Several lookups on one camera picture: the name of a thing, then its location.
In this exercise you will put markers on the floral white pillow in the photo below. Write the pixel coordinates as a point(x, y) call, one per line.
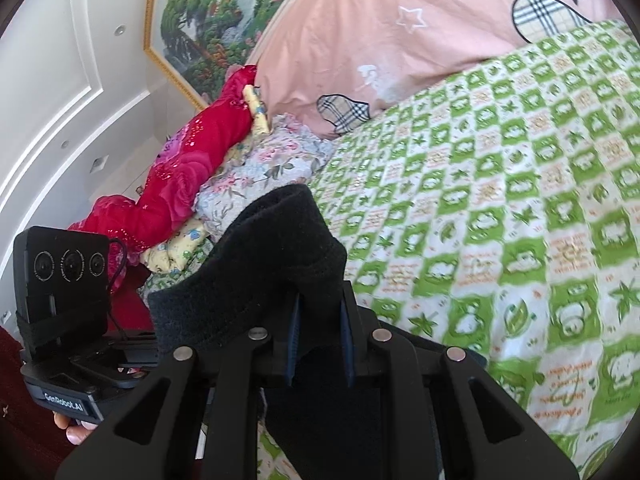
point(291, 153)

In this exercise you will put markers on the green patterned bed sheet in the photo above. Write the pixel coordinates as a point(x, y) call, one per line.
point(499, 211)

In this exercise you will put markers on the pink quilt with hearts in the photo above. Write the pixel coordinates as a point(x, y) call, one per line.
point(335, 64)

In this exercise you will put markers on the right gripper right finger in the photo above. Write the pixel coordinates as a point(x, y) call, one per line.
point(433, 412)

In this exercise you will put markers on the black pants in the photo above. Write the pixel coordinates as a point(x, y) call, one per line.
point(278, 266)

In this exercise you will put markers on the landscape painting gold frame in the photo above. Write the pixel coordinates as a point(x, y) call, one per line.
point(197, 43)

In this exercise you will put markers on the red floral blanket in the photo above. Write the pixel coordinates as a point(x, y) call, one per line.
point(190, 157)

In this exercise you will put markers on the person's left hand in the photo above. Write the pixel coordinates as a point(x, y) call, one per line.
point(76, 432)

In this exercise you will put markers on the black camera box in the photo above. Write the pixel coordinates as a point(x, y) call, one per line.
point(60, 288)

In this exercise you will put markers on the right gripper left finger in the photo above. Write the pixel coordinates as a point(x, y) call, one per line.
point(197, 413)

